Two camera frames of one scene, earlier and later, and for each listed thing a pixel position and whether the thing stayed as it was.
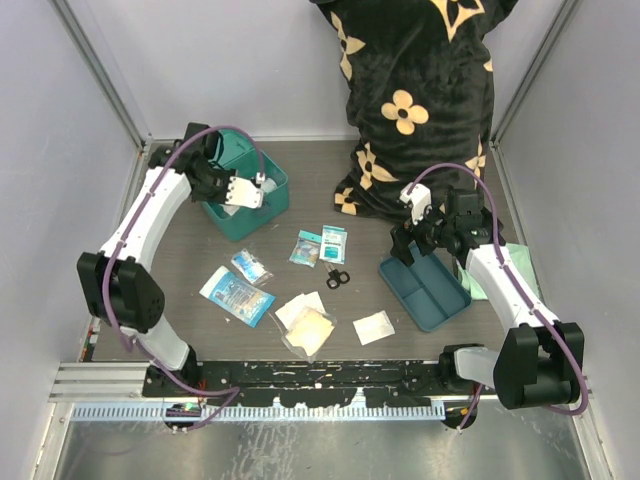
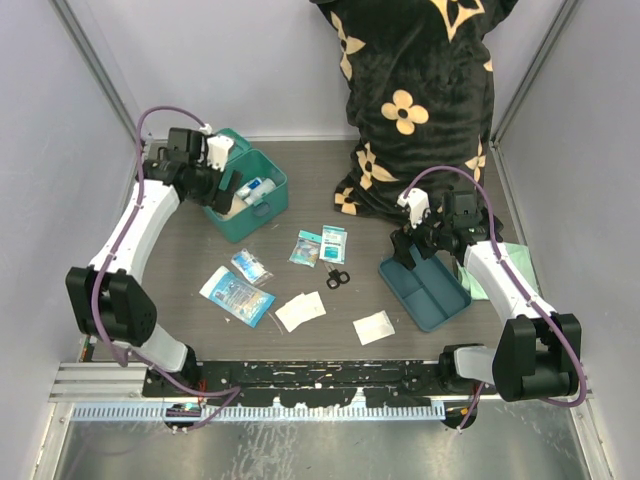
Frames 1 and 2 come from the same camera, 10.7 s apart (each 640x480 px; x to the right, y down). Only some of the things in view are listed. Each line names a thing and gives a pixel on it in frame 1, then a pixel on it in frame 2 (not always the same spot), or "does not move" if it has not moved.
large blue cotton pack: [237, 297] does not move
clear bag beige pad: [309, 331] → [238, 204]
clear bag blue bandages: [306, 250] does not move
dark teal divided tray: [430, 290] does not move
